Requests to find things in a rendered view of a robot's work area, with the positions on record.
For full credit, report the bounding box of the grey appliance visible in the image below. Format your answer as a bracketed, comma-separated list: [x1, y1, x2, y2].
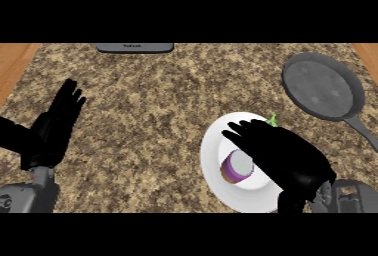
[94, 42, 176, 55]

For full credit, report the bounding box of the white round plate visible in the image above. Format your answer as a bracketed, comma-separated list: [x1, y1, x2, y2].
[199, 111, 286, 214]

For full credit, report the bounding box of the dark grey frying pan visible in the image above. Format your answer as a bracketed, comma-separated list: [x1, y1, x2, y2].
[280, 51, 378, 153]

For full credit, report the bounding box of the purple can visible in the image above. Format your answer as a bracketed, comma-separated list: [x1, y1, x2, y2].
[218, 149, 257, 185]

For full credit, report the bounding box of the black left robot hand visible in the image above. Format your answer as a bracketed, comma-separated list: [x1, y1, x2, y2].
[0, 78, 88, 171]

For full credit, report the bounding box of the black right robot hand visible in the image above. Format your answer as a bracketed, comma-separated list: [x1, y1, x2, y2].
[220, 118, 338, 214]

